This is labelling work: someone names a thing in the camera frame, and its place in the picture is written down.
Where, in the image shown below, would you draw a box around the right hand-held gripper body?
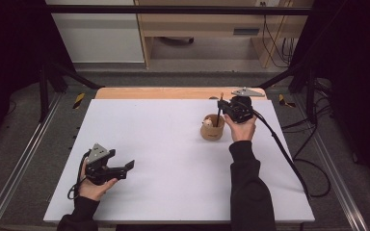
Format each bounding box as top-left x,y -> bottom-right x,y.
225,87 -> 266,124

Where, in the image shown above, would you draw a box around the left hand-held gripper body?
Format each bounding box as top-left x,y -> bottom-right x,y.
85,142 -> 128,187

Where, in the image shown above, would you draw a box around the black chopstick with orange end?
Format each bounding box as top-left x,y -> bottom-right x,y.
215,92 -> 225,128

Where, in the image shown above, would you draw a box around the round wooden chopstick holder cup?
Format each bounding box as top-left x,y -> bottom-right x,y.
199,113 -> 226,141

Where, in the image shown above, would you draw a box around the person's left hand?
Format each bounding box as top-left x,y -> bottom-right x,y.
77,160 -> 119,202

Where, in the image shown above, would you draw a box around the person's right hand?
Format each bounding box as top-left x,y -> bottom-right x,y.
224,114 -> 258,142

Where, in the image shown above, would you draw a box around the white table cover sheet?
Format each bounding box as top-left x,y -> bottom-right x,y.
42,98 -> 316,224

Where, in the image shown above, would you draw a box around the yellow black floor tape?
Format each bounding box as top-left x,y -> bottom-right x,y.
72,92 -> 87,110
277,93 -> 297,109

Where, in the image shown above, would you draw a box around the grey desk label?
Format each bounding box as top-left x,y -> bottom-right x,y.
232,28 -> 260,37

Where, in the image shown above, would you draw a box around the light wooden desk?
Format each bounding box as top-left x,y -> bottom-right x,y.
134,0 -> 316,69

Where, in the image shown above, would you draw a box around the white cabinet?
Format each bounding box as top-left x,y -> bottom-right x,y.
44,0 -> 145,64

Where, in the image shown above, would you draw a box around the dark curtain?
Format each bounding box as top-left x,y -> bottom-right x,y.
289,0 -> 370,197
0,0 -> 75,155

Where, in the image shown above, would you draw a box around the left hand-held gripper cable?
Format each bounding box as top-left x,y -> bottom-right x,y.
66,150 -> 92,201

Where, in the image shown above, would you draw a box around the hand-held gripper cable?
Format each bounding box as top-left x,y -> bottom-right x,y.
66,150 -> 92,201
250,107 -> 331,202

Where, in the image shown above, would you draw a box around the right hand-held gripper cable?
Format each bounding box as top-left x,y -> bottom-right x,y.
250,107 -> 331,202

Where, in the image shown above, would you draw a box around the black metal frame stand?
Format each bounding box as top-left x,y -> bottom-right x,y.
38,62 -> 106,123
257,61 -> 318,125

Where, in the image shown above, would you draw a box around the hanging desk cables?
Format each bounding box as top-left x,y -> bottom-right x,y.
259,1 -> 299,68

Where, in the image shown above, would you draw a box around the black floor cables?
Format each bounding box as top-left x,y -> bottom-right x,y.
280,78 -> 334,160

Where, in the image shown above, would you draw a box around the aluminium floor rail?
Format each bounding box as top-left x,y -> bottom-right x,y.
293,95 -> 370,231
0,92 -> 64,231

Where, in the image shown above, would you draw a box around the black horizontal frame bar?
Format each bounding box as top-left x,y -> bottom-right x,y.
44,4 -> 314,16

